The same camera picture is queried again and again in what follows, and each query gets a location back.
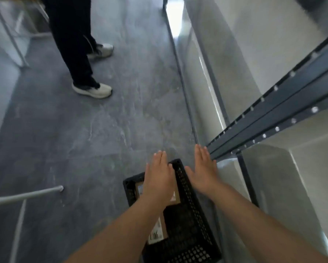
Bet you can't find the white metal tube frame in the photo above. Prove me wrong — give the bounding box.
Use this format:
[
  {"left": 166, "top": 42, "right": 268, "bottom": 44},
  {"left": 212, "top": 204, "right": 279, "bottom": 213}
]
[{"left": 0, "top": 185, "right": 64, "bottom": 263}]

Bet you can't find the dark grey metal shelf rack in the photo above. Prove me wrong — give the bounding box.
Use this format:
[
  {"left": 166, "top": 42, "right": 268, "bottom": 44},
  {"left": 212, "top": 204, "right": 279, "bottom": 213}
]
[{"left": 162, "top": 0, "right": 328, "bottom": 209}]

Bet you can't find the brown cardboard parcel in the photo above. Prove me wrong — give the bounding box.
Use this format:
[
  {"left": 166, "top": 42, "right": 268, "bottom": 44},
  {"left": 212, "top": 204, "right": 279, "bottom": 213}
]
[{"left": 135, "top": 182, "right": 181, "bottom": 207}]

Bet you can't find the white metal table frame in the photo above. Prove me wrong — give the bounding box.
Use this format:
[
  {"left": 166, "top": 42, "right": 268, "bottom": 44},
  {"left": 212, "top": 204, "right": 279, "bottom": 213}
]
[{"left": 0, "top": 0, "right": 50, "bottom": 69}]

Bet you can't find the person's right hand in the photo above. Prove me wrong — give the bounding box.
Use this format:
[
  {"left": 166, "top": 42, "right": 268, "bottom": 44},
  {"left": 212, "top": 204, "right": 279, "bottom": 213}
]
[{"left": 184, "top": 144, "right": 222, "bottom": 200}]

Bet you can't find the black perforated plastic crate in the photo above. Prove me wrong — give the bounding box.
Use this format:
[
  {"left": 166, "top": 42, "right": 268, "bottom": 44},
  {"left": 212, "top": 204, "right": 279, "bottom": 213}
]
[{"left": 123, "top": 158, "right": 222, "bottom": 263}]

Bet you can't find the brown parcel with white label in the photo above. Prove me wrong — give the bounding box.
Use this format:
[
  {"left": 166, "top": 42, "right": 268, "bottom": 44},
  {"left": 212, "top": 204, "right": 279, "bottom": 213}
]
[{"left": 147, "top": 214, "right": 168, "bottom": 246}]

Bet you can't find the person's right forearm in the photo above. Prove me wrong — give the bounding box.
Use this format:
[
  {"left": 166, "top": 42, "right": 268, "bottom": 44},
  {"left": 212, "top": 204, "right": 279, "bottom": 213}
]
[{"left": 211, "top": 183, "right": 328, "bottom": 263}]

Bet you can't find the person's left hand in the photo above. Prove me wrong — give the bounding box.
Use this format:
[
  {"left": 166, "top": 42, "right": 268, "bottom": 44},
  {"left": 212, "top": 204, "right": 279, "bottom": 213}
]
[{"left": 143, "top": 150, "right": 177, "bottom": 202}]

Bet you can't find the person's left forearm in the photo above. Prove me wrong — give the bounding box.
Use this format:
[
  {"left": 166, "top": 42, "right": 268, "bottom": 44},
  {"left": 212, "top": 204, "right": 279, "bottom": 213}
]
[{"left": 64, "top": 196, "right": 171, "bottom": 263}]

